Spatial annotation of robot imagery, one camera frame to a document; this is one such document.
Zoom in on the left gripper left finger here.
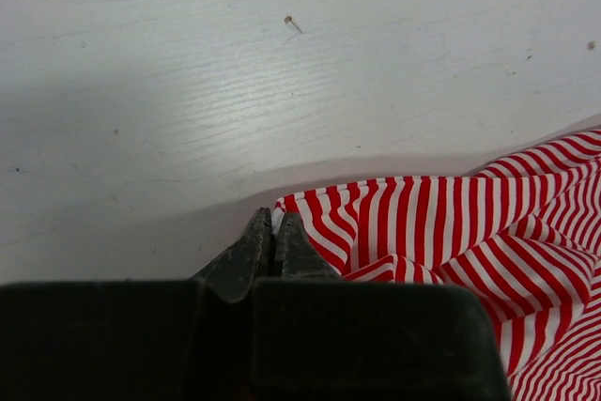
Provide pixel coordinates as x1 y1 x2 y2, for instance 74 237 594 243
193 208 272 303

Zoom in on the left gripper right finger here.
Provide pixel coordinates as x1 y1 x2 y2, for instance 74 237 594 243
273 212 341 280

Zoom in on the red striped tank top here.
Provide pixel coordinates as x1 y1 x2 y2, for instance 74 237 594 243
271 129 600 400

